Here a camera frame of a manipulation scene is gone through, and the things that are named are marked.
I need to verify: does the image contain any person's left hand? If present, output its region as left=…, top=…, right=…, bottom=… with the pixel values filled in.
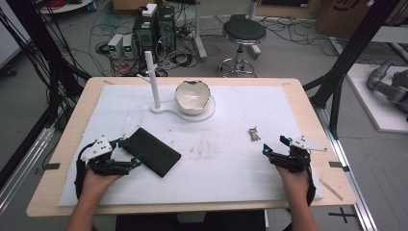
left=80, top=167, right=125, bottom=202

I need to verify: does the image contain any black tape cross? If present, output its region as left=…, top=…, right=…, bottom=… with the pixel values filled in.
left=327, top=206, right=357, bottom=224

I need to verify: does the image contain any aluminium rail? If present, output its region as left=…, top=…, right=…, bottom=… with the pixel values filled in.
left=0, top=126, right=56, bottom=214
left=316, top=107, right=379, bottom=231

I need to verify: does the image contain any bunch of keys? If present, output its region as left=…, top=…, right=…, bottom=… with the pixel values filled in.
left=247, top=125, right=262, bottom=142

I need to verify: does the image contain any grey desk leg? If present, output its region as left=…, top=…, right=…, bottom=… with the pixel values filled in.
left=191, top=0, right=209, bottom=62
left=248, top=0, right=263, bottom=60

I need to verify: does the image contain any black metal frame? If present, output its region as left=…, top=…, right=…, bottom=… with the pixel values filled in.
left=302, top=0, right=402, bottom=140

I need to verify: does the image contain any black frame with cables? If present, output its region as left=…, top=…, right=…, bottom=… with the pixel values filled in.
left=0, top=0, right=92, bottom=191

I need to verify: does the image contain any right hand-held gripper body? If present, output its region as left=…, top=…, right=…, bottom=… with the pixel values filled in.
left=268, top=135, right=329, bottom=175

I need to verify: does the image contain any person's dark clothing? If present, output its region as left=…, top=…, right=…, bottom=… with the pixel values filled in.
left=115, top=210, right=267, bottom=231

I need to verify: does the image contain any black rectangular cloth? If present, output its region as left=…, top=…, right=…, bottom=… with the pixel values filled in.
left=120, top=127, right=183, bottom=179

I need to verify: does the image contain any white box device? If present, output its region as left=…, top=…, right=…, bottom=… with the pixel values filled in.
left=141, top=3, right=159, bottom=18

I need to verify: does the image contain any white floor board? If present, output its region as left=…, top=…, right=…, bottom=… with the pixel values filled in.
left=345, top=63, right=408, bottom=134

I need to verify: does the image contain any cardboard box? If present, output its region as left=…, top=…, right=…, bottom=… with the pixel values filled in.
left=316, top=0, right=408, bottom=40

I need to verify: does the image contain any white hook stand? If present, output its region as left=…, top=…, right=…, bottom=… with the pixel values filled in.
left=137, top=50, right=217, bottom=123

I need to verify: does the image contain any white foam mat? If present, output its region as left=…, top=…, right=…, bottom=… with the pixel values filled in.
left=57, top=84, right=324, bottom=207

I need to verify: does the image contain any white round table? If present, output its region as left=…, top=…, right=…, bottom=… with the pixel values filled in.
left=38, top=0, right=94, bottom=14

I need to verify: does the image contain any grey power supply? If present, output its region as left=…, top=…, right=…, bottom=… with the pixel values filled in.
left=107, top=33, right=124, bottom=60
left=122, top=33, right=136, bottom=60

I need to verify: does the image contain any black computer tower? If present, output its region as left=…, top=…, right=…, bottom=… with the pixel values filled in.
left=133, top=13, right=159, bottom=63
left=157, top=5, right=177, bottom=52

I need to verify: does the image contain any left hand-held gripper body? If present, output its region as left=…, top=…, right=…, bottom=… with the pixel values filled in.
left=76, top=134, right=133, bottom=177

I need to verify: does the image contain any white bowl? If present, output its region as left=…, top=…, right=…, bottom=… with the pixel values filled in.
left=173, top=80, right=212, bottom=116

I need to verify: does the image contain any person's right hand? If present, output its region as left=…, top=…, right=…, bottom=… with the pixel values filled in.
left=275, top=165, right=313, bottom=207

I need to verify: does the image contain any black round stool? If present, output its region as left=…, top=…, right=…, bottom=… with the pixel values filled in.
left=217, top=19, right=268, bottom=79

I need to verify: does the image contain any thin wooden stick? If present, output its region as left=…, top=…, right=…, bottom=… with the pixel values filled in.
left=319, top=178, right=344, bottom=202

